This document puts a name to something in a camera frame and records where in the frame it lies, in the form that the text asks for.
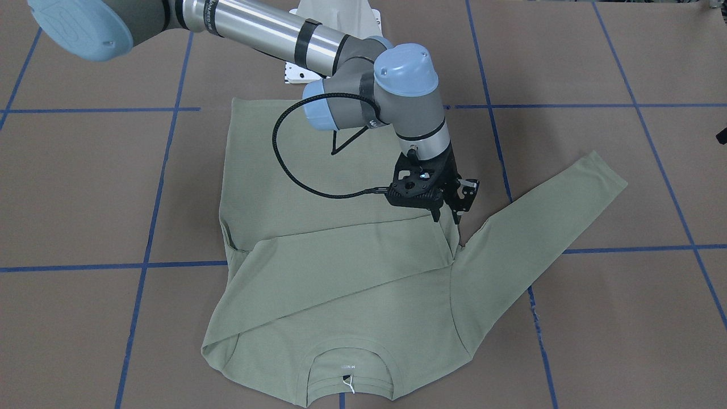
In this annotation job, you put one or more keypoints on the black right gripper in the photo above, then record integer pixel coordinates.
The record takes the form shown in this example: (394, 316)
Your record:
(450, 172)

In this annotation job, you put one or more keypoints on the sage green long-sleeve shirt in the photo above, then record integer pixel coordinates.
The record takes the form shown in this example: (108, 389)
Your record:
(327, 296)

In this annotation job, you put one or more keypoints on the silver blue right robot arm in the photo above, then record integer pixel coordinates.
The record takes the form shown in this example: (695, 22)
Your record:
(364, 83)

